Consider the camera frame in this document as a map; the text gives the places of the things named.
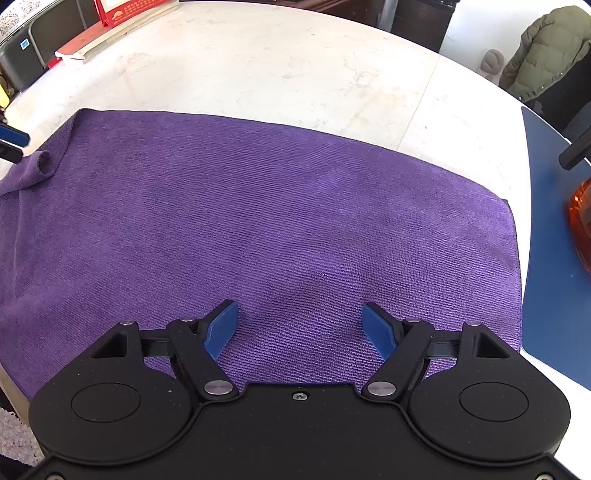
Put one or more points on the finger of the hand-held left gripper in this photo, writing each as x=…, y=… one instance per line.
x=8, y=152
x=14, y=134

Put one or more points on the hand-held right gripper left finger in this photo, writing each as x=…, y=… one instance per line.
x=221, y=330

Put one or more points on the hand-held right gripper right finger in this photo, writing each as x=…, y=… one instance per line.
x=381, y=332

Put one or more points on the purple towel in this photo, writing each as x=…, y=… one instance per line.
x=231, y=221

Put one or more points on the red book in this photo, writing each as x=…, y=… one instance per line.
x=92, y=44

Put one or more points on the red desk calendar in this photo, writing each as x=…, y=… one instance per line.
x=134, y=11

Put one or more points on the blue desk mat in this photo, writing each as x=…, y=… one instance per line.
x=554, y=286

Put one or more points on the white fleece coat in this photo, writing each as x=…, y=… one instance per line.
x=18, y=434

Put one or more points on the glass teapot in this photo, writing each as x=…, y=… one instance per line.
x=581, y=221

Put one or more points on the grey slipper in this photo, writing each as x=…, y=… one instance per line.
x=493, y=64

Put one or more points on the black office chair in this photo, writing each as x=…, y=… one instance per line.
x=565, y=104

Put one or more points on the black cabinet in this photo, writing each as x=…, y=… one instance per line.
x=411, y=23

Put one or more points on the green down jacket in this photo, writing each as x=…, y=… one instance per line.
x=549, y=50

